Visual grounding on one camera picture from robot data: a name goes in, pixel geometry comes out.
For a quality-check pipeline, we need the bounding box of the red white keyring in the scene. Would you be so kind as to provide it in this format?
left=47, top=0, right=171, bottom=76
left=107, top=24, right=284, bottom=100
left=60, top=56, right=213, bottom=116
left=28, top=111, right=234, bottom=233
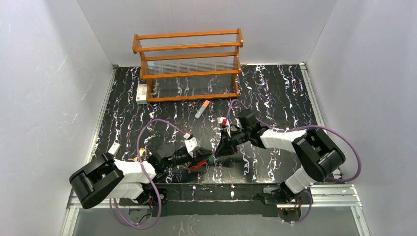
left=189, top=160, right=207, bottom=171

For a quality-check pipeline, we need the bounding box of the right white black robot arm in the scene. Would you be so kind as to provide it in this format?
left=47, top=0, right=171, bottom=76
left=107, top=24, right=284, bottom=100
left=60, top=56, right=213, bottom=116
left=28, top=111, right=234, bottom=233
left=214, top=109, right=346, bottom=200

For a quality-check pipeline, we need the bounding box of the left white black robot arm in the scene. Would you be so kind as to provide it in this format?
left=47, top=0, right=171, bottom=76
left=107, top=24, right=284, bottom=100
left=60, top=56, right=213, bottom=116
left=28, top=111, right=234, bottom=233
left=69, top=141, right=212, bottom=209

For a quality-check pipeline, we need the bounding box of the orange grey marker pen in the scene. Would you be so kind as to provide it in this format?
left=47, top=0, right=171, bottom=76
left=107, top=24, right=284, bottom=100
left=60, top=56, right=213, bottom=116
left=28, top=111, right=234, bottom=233
left=194, top=100, right=210, bottom=119

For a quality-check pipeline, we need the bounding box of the white small tag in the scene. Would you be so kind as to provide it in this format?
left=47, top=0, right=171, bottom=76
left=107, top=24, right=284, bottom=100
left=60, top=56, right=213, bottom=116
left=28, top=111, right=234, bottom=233
left=108, top=142, right=120, bottom=156

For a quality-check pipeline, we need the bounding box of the small white red box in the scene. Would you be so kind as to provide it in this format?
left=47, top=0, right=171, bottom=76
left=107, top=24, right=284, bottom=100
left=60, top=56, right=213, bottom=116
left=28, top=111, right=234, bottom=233
left=136, top=84, right=148, bottom=105

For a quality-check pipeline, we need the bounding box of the wooden three-tier shelf rack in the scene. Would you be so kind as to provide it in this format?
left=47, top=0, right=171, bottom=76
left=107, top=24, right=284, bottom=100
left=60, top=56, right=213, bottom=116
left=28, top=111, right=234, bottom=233
left=132, top=28, right=244, bottom=103

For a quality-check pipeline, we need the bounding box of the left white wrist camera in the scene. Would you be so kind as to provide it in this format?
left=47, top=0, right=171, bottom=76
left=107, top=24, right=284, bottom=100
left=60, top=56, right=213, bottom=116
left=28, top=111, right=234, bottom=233
left=184, top=137, right=200, bottom=157

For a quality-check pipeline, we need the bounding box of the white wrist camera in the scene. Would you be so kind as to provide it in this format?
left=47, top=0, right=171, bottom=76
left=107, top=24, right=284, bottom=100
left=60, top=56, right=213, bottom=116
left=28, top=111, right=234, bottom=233
left=184, top=137, right=200, bottom=157
left=216, top=117, right=231, bottom=137

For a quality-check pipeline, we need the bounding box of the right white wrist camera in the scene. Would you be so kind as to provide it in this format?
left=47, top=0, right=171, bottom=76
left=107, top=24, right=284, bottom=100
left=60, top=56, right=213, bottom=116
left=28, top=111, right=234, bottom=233
left=216, top=117, right=231, bottom=137

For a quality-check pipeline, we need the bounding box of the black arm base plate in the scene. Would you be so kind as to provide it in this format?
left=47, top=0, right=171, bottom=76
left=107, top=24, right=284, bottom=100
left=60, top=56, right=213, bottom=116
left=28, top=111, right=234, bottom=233
left=119, top=183, right=303, bottom=222

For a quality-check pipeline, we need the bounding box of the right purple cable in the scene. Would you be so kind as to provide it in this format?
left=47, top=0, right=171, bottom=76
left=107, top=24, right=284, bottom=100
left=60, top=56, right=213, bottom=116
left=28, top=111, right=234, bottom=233
left=225, top=99, right=362, bottom=225

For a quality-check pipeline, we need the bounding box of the aluminium front frame rail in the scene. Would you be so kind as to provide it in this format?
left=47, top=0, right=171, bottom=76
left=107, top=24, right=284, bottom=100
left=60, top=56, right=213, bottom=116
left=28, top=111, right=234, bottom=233
left=61, top=184, right=370, bottom=236

